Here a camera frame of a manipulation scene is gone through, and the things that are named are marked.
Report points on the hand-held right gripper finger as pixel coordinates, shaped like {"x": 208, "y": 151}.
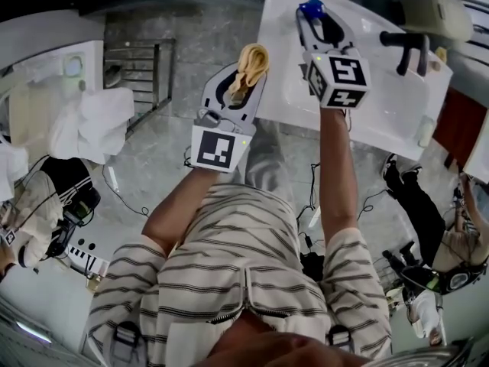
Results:
{"x": 305, "y": 36}
{"x": 347, "y": 40}

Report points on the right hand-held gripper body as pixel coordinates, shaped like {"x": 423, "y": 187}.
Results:
{"x": 344, "y": 75}

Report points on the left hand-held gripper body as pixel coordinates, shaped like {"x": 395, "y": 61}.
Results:
{"x": 214, "y": 149}

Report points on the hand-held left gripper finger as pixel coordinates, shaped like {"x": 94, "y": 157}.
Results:
{"x": 208, "y": 98}
{"x": 252, "y": 109}

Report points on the blue-capped small bottle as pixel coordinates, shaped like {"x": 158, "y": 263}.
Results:
{"x": 312, "y": 8}

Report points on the yellow cloth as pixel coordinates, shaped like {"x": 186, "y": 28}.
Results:
{"x": 252, "y": 59}

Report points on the person's right forearm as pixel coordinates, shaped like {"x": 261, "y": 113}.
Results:
{"x": 338, "y": 174}

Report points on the person's left forearm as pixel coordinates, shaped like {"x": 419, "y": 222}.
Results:
{"x": 179, "y": 212}

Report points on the white washbasin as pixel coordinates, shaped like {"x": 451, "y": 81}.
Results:
{"x": 382, "y": 101}

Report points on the person's grey trousers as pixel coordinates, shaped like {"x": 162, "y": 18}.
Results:
{"x": 267, "y": 159}

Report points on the black faucet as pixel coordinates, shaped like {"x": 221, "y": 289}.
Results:
{"x": 409, "y": 44}

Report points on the metal rack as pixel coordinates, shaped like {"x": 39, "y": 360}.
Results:
{"x": 141, "y": 71}

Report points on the beige trash bin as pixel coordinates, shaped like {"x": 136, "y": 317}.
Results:
{"x": 435, "y": 13}

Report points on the pale yellow rag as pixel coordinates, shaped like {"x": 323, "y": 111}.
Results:
{"x": 441, "y": 54}

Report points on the person's striped shirt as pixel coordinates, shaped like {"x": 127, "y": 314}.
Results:
{"x": 237, "y": 262}

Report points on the pile of white towels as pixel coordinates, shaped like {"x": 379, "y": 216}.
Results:
{"x": 95, "y": 124}

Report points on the red-brown wooden cabinet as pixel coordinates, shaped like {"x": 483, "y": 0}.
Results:
{"x": 462, "y": 124}

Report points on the white fixture with lit panel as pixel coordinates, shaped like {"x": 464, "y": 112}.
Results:
{"x": 57, "y": 59}

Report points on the small white sink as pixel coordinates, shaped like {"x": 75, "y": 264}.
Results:
{"x": 479, "y": 159}

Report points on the white panel with black marks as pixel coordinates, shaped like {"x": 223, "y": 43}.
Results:
{"x": 88, "y": 256}

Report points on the cream plastic tub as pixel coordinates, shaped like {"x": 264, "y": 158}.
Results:
{"x": 30, "y": 117}

